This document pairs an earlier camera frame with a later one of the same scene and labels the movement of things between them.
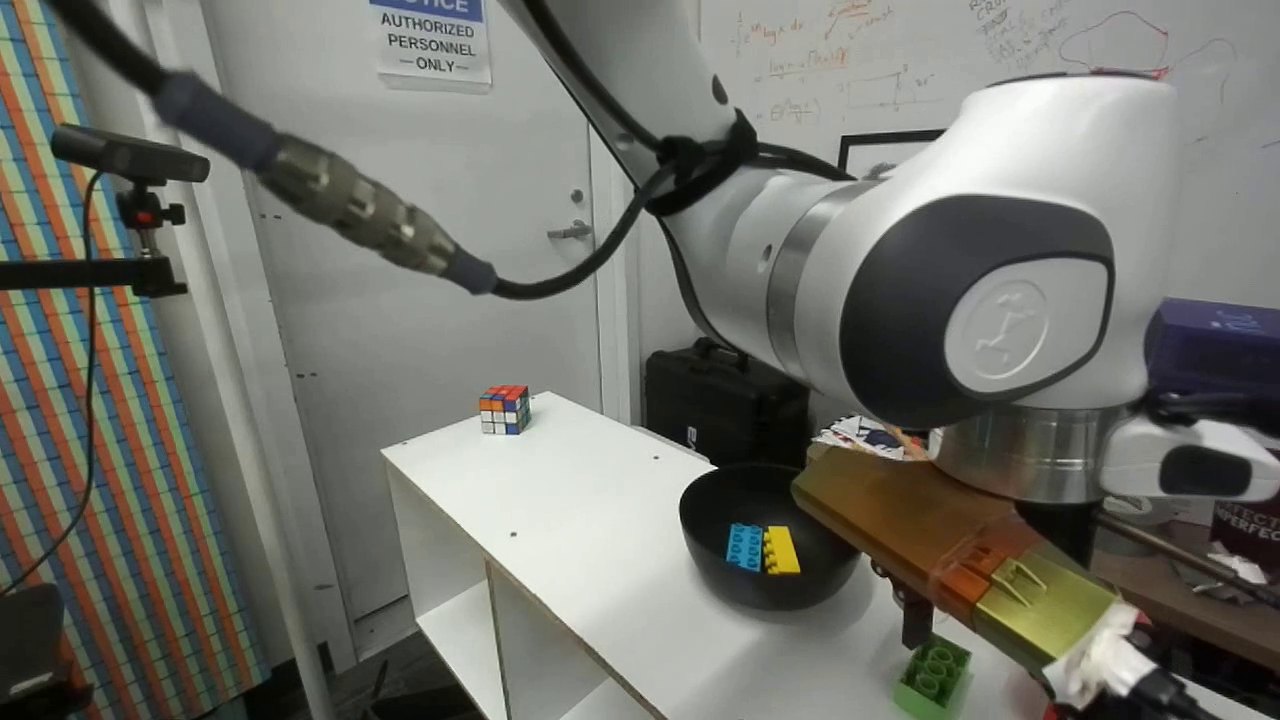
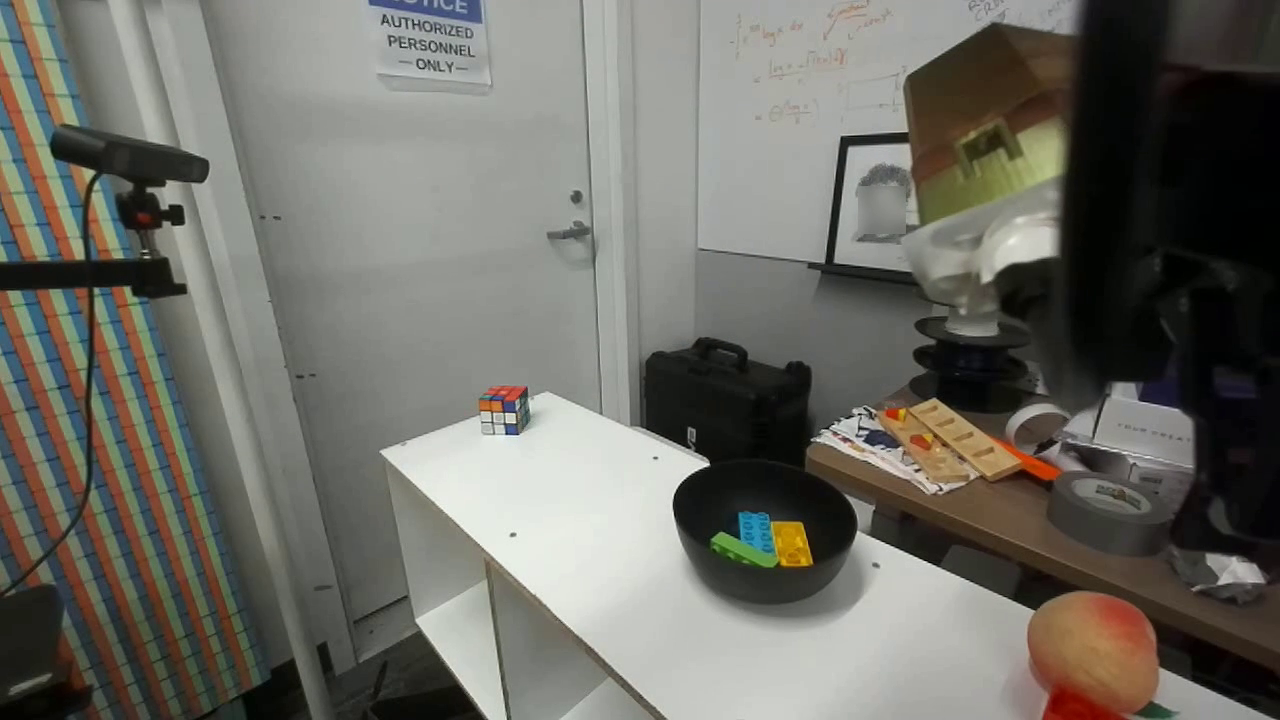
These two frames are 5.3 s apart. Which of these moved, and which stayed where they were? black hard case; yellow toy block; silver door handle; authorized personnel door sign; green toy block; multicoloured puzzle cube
Moved: yellow toy block; green toy block
Stayed: silver door handle; authorized personnel door sign; black hard case; multicoloured puzzle cube
